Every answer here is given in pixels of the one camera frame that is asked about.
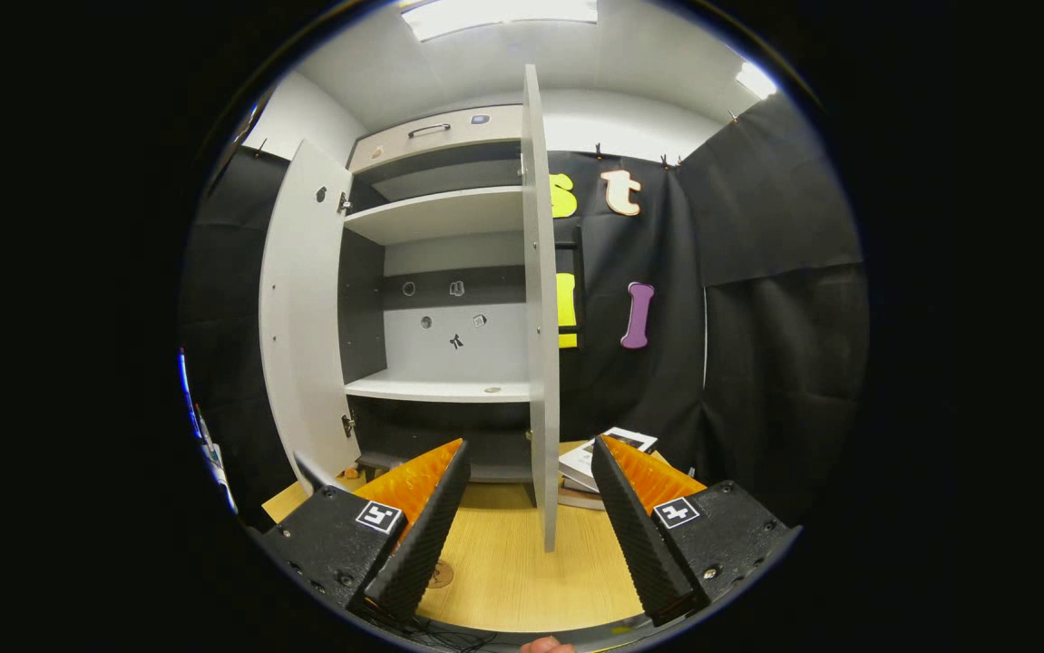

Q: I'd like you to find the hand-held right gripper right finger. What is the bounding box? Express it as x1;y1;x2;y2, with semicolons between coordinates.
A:
590;434;802;629

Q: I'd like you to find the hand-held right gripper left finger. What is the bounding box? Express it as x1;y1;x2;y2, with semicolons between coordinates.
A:
260;438;473;631

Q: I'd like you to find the white cabinet door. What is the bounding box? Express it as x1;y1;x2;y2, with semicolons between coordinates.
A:
259;138;362;496
520;63;561;552

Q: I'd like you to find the white and grey cabinet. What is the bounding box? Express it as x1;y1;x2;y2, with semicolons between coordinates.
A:
337;104;570;509

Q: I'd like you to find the white blue-edged object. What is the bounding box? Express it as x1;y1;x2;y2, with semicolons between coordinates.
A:
178;348;238;514

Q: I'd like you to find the black backdrop cloth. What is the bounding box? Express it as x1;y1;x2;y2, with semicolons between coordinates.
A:
177;91;869;531

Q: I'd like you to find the large ceiling light panel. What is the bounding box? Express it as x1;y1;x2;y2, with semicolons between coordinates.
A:
402;0;600;43

